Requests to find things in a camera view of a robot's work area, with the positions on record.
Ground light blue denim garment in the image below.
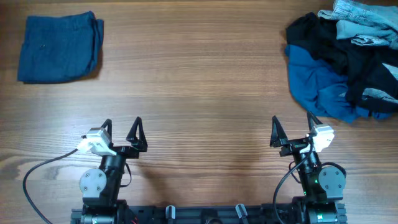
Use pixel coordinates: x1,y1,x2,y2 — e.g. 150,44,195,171
318,0,397,50

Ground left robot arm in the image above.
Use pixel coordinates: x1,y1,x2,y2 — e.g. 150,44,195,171
73,117,148,224

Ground folded navy blue shorts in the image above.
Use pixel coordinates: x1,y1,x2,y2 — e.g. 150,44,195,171
17,11,104,84

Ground left black cable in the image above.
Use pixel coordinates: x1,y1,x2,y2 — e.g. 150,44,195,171
22,148,79,224

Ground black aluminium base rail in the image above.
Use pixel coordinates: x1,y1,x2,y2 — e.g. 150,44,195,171
71,197,348,224

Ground blue crumpled garment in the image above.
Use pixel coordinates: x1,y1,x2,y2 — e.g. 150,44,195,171
284,45,392,123

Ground black shorts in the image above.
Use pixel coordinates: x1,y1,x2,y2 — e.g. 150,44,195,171
286,12,397,113

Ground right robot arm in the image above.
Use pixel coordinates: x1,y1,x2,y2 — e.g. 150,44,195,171
270,112,347,223

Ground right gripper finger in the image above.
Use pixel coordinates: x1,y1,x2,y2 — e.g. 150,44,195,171
307,111,323,131
270,116,288,147

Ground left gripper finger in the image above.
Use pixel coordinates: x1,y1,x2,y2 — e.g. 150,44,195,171
126,116,148,152
101,119,113,144

